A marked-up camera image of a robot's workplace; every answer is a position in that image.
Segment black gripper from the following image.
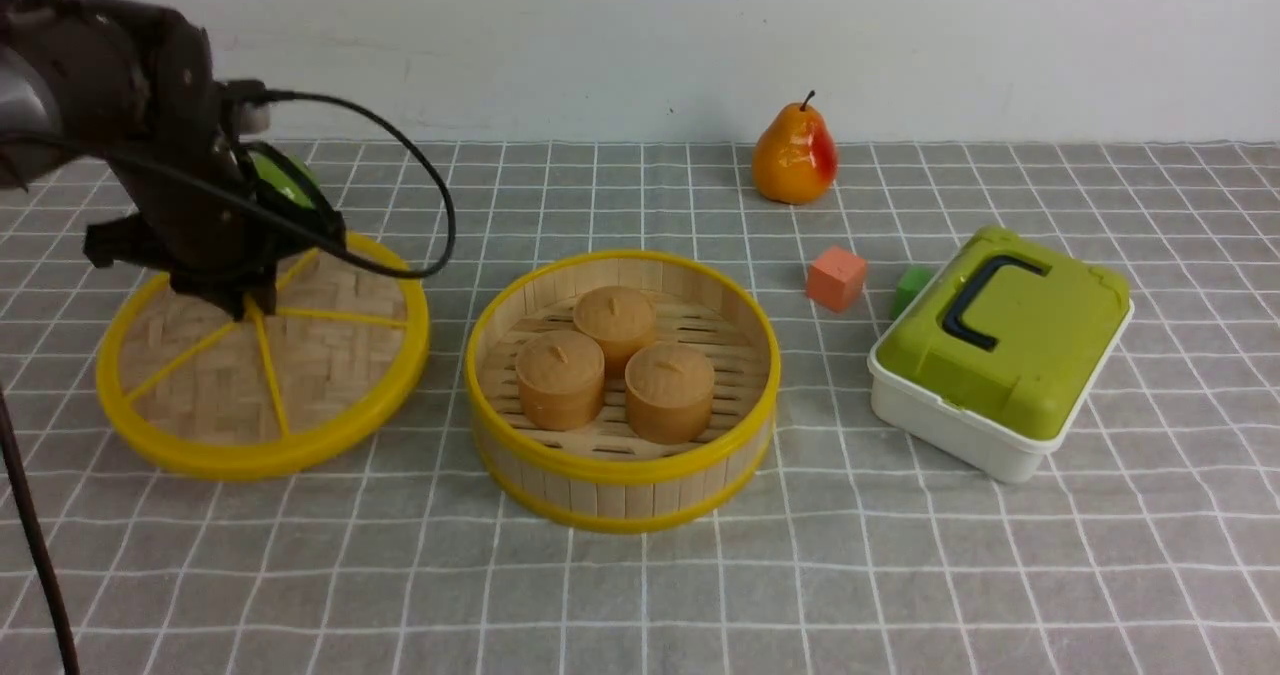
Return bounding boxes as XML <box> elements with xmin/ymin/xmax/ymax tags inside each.
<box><xmin>82</xmin><ymin>131</ymin><xmax>346</xmax><ymax>320</ymax></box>

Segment yellow woven bamboo steamer lid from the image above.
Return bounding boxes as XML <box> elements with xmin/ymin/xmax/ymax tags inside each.
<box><xmin>95</xmin><ymin>250</ymin><xmax>430</xmax><ymax>480</ymax></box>

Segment dark robot arm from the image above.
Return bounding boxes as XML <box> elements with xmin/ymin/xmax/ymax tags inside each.
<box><xmin>1</xmin><ymin>0</ymin><xmax>346</xmax><ymax>320</ymax></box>

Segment yellow bamboo steamer basket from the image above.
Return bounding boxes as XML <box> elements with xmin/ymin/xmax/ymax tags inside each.
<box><xmin>463</xmin><ymin>250</ymin><xmax>782</xmax><ymax>533</ymax></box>

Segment green toy apple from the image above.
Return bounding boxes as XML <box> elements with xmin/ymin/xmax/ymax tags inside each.
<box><xmin>250</xmin><ymin>143</ymin><xmax>321</xmax><ymax>210</ymax></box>

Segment brown steamed bun left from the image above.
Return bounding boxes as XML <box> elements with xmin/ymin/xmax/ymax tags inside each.
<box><xmin>515</xmin><ymin>330</ymin><xmax>605</xmax><ymax>432</ymax></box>

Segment brown steamed bun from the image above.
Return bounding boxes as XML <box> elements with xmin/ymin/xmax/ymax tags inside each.
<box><xmin>515</xmin><ymin>330</ymin><xmax>605</xmax><ymax>432</ymax></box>
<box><xmin>623</xmin><ymin>342</ymin><xmax>716</xmax><ymax>444</ymax></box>
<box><xmin>573</xmin><ymin>286</ymin><xmax>657</xmax><ymax>377</ymax></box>

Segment brown steamed bun back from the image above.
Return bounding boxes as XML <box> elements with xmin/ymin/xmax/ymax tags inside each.
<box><xmin>573</xmin><ymin>286</ymin><xmax>657</xmax><ymax>377</ymax></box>

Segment brown steamed bun right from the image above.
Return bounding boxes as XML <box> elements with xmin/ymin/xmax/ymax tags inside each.
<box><xmin>623</xmin><ymin>342</ymin><xmax>716</xmax><ymax>444</ymax></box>

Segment orange toy pear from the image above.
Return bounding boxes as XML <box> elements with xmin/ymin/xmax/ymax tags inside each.
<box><xmin>751</xmin><ymin>90</ymin><xmax>838</xmax><ymax>206</ymax></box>

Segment orange foam cube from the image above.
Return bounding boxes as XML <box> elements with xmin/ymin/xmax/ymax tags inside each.
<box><xmin>805</xmin><ymin>246</ymin><xmax>869</xmax><ymax>313</ymax></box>

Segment green foam cube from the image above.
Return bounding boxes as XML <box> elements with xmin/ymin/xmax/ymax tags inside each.
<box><xmin>890</xmin><ymin>264</ymin><xmax>934</xmax><ymax>320</ymax></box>

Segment green and white lunch box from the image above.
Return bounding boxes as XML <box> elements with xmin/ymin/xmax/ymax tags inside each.
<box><xmin>868</xmin><ymin>225</ymin><xmax>1134</xmax><ymax>484</ymax></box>

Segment grey checkered tablecloth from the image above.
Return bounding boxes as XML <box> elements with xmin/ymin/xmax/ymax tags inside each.
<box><xmin>1</xmin><ymin>142</ymin><xmax>1279</xmax><ymax>674</ymax></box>

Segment black cable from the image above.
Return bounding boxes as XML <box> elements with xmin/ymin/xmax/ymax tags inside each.
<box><xmin>0</xmin><ymin>87</ymin><xmax>458</xmax><ymax>282</ymax></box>

